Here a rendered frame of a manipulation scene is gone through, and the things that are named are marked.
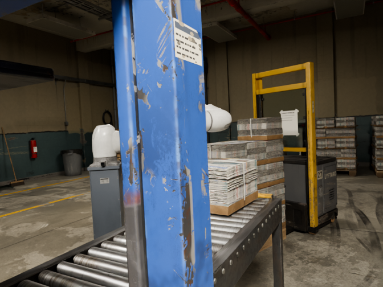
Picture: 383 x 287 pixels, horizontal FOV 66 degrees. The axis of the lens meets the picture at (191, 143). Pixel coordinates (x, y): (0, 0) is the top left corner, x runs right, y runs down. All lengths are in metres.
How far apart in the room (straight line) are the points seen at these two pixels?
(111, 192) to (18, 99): 7.24
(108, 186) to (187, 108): 1.74
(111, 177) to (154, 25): 1.74
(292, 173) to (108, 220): 2.31
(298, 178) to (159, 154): 3.37
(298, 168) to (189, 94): 3.33
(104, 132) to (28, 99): 7.29
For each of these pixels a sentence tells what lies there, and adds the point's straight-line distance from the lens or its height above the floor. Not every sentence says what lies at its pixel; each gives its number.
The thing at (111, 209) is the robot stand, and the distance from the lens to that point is 2.07.
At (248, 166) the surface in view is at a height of 1.00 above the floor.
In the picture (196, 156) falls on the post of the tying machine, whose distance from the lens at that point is 0.35.
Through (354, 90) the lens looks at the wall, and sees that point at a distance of 8.91.
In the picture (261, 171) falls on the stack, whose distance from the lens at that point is 2.96.
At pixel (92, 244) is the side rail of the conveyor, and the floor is 0.80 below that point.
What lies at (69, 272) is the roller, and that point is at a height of 0.79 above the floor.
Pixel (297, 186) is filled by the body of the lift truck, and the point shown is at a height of 0.48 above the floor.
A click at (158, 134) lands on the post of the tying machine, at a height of 1.22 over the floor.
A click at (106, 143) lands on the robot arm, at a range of 2.02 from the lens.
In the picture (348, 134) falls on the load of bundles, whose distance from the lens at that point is 7.25.
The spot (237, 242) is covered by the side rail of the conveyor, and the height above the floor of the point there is 0.80.
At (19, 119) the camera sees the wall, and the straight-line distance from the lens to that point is 9.05.
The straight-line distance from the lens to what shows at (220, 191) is 1.42.
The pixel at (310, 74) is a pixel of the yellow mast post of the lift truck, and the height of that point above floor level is 1.72.
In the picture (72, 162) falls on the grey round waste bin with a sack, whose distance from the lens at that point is 9.18.
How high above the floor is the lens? 1.22
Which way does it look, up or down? 3 degrees down
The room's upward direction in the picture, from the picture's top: 3 degrees counter-clockwise
